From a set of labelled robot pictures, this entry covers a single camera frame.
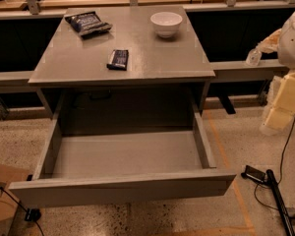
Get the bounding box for grey top drawer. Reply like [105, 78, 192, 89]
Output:
[8, 95, 237, 209]

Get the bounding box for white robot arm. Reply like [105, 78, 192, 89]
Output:
[260, 12, 295, 135]

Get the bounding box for grey drawer cabinet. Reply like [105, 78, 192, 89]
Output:
[29, 7, 214, 136]

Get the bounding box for black bar on right floor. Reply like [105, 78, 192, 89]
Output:
[266, 169, 295, 236]

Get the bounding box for black bar on floor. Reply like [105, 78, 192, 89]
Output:
[266, 169, 295, 236]
[25, 208, 41, 222]

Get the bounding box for small black device on floor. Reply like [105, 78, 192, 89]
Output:
[241, 165, 266, 184]

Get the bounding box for white bowl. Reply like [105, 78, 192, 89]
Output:
[150, 12, 183, 38]

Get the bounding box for dark blue snack bar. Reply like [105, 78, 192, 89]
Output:
[106, 49, 129, 71]

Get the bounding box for dark blue chip bag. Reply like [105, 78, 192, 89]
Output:
[65, 11, 112, 36]

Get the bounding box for black bar on left floor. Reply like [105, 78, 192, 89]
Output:
[25, 208, 41, 222]

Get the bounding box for cardboard box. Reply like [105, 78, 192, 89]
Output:
[0, 163, 29, 236]

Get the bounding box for black cable right floor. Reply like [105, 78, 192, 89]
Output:
[253, 113, 295, 236]

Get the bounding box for grey long shelf rail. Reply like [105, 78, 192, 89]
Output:
[0, 59, 288, 93]

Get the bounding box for black cable on box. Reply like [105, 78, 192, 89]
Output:
[0, 180, 45, 236]

